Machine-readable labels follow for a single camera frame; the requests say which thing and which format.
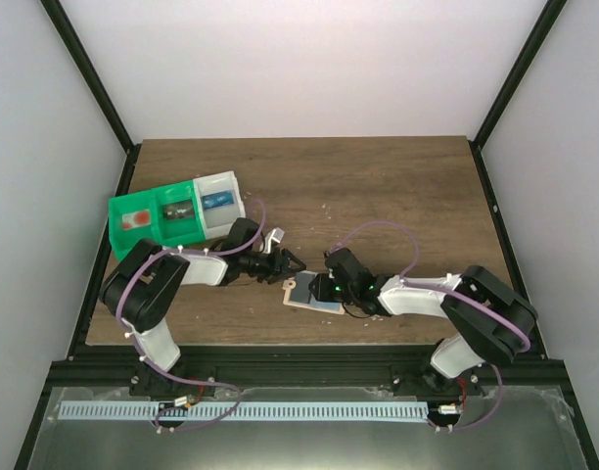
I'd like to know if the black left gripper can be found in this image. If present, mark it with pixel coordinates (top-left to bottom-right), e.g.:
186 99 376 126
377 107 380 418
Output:
240 247 306 284

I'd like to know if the dark card in holder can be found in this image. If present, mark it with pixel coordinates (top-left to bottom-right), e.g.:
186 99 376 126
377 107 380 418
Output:
289 271 316 305

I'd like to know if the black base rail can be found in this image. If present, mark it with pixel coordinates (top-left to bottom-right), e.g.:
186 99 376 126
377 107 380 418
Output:
49 344 568 400

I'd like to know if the light blue slotted cable duct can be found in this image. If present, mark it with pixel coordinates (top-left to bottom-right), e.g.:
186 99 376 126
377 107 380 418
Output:
58 400 429 423

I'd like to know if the blue credit card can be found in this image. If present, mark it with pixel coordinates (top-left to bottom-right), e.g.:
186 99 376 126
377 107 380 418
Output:
201 191 235 211

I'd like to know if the black frame post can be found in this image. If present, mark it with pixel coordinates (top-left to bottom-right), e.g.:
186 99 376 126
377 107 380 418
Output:
38 0 136 153
468 0 570 148

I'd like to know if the black frame post right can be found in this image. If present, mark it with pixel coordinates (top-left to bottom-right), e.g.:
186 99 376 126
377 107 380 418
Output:
468 0 570 148

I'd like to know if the green plastic bin left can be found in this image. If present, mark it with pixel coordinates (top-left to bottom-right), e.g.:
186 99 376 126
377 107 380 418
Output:
108 189 162 261

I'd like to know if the white plastic bin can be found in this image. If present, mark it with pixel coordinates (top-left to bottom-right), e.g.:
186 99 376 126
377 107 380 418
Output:
193 171 246 240

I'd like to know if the black frame post left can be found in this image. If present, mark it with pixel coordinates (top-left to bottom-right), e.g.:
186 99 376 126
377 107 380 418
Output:
38 0 136 153

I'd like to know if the green plastic bin middle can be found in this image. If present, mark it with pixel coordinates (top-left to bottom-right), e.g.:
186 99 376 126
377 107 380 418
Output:
152 180 206 247

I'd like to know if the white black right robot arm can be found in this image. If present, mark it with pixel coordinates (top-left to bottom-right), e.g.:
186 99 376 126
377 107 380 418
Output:
308 248 538 395

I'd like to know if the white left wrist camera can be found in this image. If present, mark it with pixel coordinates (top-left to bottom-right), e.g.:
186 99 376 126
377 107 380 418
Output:
262 227 285 255

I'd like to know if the black vip card in bin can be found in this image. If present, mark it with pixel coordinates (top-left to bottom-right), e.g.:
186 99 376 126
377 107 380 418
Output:
162 199 196 221

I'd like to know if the metal base plate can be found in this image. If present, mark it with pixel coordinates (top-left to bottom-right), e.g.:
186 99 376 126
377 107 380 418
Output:
24 386 589 469

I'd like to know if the white red card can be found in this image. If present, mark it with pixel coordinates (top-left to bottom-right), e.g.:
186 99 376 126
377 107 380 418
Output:
120 209 152 231

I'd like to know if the green plastic bin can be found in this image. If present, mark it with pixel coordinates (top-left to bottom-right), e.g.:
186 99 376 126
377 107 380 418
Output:
108 189 162 261
152 180 206 247

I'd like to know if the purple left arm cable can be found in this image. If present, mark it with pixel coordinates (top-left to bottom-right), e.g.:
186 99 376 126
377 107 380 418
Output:
114 198 268 435

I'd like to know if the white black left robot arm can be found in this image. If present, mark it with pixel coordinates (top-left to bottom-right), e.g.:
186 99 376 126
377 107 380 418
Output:
99 217 306 396

